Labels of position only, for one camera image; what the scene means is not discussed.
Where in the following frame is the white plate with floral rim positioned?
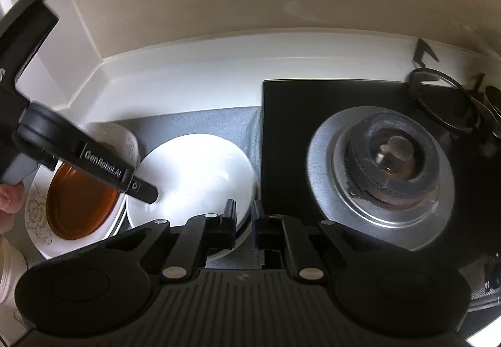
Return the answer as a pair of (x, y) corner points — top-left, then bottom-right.
(25, 122), (140, 260)

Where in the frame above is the person's left hand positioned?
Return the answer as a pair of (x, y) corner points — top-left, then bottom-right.
(0, 182), (25, 234)

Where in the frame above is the orange-brown round plate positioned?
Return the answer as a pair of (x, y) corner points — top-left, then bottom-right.
(46, 163), (125, 242)

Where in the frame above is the grey fabric mat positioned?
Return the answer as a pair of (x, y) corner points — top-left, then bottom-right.
(120, 107), (261, 270)

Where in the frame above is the silver gas burner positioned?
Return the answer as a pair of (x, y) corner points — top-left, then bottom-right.
(306, 106), (455, 251)

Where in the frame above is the black glass gas stove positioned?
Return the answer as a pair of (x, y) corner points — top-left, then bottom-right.
(260, 78), (501, 312)

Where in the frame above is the white bowl with blue pattern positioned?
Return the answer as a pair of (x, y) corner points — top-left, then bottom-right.
(0, 237), (27, 309)

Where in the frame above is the black pan support grate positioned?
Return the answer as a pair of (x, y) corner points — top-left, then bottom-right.
(407, 38), (500, 148)

